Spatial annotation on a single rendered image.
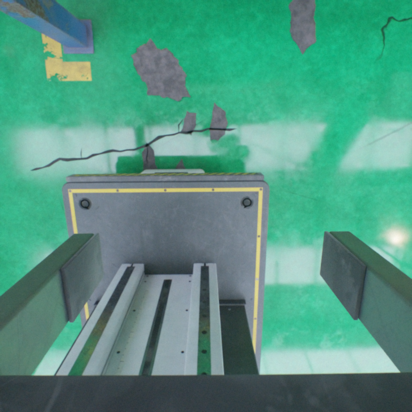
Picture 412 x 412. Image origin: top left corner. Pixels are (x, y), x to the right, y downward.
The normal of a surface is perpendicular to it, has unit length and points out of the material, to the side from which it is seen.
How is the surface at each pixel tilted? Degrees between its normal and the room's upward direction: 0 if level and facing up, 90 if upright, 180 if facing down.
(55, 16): 90
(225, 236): 0
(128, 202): 0
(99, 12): 0
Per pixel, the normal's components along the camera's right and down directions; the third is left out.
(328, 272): -1.00, 0.01
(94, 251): 1.00, -0.01
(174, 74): 0.00, 0.27
